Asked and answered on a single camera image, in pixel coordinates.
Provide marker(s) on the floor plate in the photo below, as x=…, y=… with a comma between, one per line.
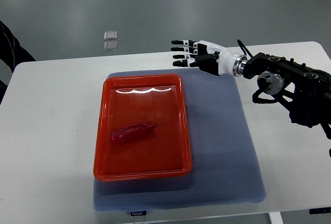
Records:
x=110, y=45
x=110, y=35

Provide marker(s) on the person in black clothing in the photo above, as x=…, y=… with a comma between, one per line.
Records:
x=12, y=53

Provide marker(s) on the red pepper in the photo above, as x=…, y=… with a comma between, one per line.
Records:
x=131, y=132

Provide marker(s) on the red plastic tray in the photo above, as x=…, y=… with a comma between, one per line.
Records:
x=165, y=152

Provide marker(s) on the white table leg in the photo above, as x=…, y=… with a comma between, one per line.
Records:
x=275, y=218

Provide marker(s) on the lower floor plate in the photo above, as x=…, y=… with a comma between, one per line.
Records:
x=110, y=45

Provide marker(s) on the black table label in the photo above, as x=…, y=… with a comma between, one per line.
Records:
x=138, y=213

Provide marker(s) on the black table control panel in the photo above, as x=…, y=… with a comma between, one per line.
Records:
x=325, y=210

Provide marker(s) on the blue-grey textured mat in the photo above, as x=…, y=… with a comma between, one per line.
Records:
x=225, y=165

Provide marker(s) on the upper floor plate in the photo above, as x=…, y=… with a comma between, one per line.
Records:
x=110, y=35

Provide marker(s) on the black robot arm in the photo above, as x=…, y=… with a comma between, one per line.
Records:
x=292, y=87

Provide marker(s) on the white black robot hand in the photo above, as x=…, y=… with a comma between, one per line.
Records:
x=208, y=57

